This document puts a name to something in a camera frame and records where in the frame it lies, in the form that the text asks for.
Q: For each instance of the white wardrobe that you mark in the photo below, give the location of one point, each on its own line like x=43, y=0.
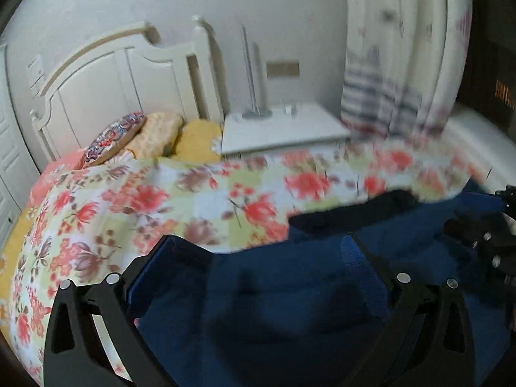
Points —
x=8, y=149

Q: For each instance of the white stick lamp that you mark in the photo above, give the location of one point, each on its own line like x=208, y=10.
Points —
x=250, y=72

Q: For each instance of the yellow daisy bed sheet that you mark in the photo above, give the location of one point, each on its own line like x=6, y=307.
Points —
x=16, y=229

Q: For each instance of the pink floral pillow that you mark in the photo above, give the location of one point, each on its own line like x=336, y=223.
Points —
x=56, y=169

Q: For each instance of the gold wall socket panel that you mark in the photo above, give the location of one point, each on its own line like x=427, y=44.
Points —
x=282, y=70

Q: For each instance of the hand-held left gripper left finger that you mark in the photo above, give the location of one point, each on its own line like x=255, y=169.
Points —
x=151, y=270

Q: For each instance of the patterned round cushion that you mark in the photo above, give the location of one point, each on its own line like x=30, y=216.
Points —
x=113, y=139

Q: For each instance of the white nightstand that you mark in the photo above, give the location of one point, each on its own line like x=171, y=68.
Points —
x=282, y=129

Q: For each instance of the boat print curtain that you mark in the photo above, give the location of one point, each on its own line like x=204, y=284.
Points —
x=371, y=88

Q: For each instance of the floral quilt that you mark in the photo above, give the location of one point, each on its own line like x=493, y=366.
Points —
x=141, y=201

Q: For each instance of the blue puffer jacket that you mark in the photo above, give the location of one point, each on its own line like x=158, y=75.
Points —
x=262, y=310

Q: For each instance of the white wall notice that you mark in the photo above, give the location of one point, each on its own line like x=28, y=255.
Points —
x=35, y=65

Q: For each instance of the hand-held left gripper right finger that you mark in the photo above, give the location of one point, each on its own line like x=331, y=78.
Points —
x=363, y=274

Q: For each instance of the wall switch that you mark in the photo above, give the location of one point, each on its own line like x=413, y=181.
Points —
x=37, y=86

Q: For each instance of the white window sill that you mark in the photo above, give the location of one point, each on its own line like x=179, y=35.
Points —
x=475, y=137

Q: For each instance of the beige pillow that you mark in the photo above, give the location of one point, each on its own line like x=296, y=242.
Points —
x=157, y=133

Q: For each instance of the white wooden headboard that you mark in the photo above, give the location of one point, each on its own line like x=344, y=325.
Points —
x=121, y=76

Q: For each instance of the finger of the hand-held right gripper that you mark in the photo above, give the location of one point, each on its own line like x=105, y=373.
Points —
x=467, y=229
x=508, y=197

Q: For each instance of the yellow pillow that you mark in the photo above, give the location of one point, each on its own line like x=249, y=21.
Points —
x=197, y=137

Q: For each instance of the dark window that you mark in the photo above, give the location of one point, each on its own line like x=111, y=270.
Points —
x=492, y=48

